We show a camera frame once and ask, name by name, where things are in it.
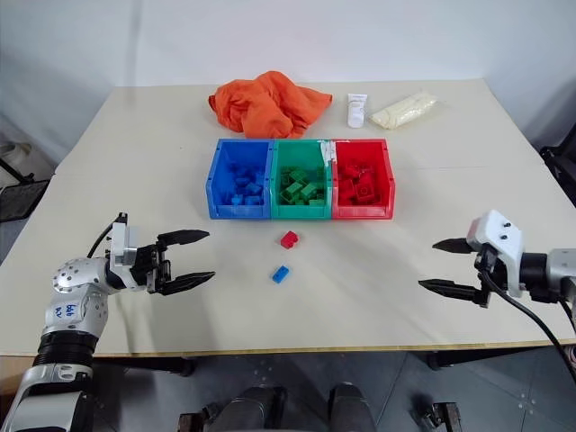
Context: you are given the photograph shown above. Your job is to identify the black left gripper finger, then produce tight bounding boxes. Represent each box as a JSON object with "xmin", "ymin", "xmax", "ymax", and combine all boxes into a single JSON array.
[
  {"xmin": 160, "ymin": 271, "xmax": 217, "ymax": 297},
  {"xmin": 156, "ymin": 229, "xmax": 212, "ymax": 253}
]

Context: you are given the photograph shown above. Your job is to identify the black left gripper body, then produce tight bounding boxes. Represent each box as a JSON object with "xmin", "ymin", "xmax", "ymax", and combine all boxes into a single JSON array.
[{"xmin": 132, "ymin": 244, "xmax": 176, "ymax": 295}]

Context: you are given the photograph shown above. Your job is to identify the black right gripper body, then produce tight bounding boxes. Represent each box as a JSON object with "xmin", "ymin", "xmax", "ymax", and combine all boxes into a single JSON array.
[{"xmin": 474, "ymin": 244, "xmax": 510, "ymax": 296}]

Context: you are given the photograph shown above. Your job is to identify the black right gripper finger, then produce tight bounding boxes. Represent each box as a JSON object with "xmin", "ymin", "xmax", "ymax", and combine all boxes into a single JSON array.
[
  {"xmin": 418, "ymin": 278, "xmax": 491, "ymax": 310},
  {"xmin": 431, "ymin": 237, "xmax": 472, "ymax": 256}
]

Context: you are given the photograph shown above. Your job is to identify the blue plastic bin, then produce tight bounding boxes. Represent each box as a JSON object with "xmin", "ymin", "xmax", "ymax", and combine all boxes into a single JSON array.
[{"xmin": 205, "ymin": 138, "xmax": 276, "ymax": 221}]

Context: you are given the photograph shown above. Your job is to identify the red plastic bin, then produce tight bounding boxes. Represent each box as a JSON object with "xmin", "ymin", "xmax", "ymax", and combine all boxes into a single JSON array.
[{"xmin": 330, "ymin": 138, "xmax": 398, "ymax": 221}]

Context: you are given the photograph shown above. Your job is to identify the large red toy block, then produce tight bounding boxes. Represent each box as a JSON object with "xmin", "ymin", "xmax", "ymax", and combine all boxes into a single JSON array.
[{"xmin": 354, "ymin": 181, "xmax": 378, "ymax": 204}]

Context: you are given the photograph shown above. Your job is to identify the green plastic bin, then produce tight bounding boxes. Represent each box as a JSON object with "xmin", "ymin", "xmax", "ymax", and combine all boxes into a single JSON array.
[{"xmin": 269, "ymin": 138, "xmax": 336, "ymax": 221}]

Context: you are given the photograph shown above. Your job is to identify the dark floor stand foot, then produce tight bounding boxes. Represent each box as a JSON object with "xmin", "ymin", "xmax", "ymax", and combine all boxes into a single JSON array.
[
  {"xmin": 418, "ymin": 401, "xmax": 464, "ymax": 432},
  {"xmin": 176, "ymin": 402, "xmax": 217, "ymax": 432}
]

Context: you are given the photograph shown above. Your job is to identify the clear bag of beige grains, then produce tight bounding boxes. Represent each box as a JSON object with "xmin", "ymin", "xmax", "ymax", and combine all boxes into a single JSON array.
[{"xmin": 368, "ymin": 89, "xmax": 440, "ymax": 132}]

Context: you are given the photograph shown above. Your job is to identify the dark rounded shape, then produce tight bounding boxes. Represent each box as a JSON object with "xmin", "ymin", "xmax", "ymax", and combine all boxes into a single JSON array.
[
  {"xmin": 327, "ymin": 382, "xmax": 377, "ymax": 432},
  {"xmin": 220, "ymin": 385, "xmax": 289, "ymax": 432}
]

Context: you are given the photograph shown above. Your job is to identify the black mesh chair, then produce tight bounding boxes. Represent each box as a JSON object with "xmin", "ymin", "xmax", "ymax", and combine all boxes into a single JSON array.
[{"xmin": 0, "ymin": 155, "xmax": 51, "ymax": 223}]

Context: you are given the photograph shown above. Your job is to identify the white tape strip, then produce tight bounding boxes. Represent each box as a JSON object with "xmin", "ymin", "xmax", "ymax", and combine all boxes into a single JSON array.
[{"xmin": 317, "ymin": 139, "xmax": 338, "ymax": 171}]

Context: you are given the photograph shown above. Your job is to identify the crumpled orange cloth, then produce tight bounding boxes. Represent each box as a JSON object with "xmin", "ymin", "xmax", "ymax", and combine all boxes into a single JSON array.
[{"xmin": 207, "ymin": 70, "xmax": 335, "ymax": 140}]

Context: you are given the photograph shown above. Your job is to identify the white squeeze tube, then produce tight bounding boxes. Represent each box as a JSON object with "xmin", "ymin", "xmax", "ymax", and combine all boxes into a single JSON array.
[{"xmin": 346, "ymin": 92, "xmax": 370, "ymax": 130}]

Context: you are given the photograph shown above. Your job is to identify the white round container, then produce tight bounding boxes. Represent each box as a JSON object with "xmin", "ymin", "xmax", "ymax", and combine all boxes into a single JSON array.
[{"xmin": 0, "ymin": 141, "xmax": 33, "ymax": 181}]

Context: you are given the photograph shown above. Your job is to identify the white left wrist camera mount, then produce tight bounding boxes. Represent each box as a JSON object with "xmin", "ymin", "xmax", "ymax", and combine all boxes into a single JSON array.
[{"xmin": 106, "ymin": 212, "xmax": 141, "ymax": 272}]

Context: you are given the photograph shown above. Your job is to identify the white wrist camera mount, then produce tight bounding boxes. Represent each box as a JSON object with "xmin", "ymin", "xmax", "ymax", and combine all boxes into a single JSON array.
[
  {"xmin": 465, "ymin": 209, "xmax": 527, "ymax": 299},
  {"xmin": 106, "ymin": 212, "xmax": 141, "ymax": 272}
]

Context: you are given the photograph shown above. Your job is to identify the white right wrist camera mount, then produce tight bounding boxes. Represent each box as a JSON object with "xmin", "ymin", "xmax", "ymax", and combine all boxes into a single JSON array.
[{"xmin": 465, "ymin": 209, "xmax": 527, "ymax": 299}]

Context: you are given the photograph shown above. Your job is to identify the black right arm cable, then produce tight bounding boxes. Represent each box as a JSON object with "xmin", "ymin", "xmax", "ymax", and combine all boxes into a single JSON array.
[{"xmin": 480, "ymin": 258, "xmax": 576, "ymax": 377}]

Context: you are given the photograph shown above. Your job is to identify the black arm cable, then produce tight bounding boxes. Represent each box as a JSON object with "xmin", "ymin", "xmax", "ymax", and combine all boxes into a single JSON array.
[
  {"xmin": 86, "ymin": 219, "xmax": 114, "ymax": 260},
  {"xmin": 480, "ymin": 258, "xmax": 576, "ymax": 377}
]

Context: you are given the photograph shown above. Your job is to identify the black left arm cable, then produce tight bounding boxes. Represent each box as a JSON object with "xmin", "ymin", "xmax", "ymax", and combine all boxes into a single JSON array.
[{"xmin": 86, "ymin": 219, "xmax": 114, "ymax": 260}]

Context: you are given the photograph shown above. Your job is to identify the black equipment frame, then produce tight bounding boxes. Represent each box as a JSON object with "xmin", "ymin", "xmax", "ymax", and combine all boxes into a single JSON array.
[{"xmin": 538, "ymin": 145, "xmax": 576, "ymax": 200}]

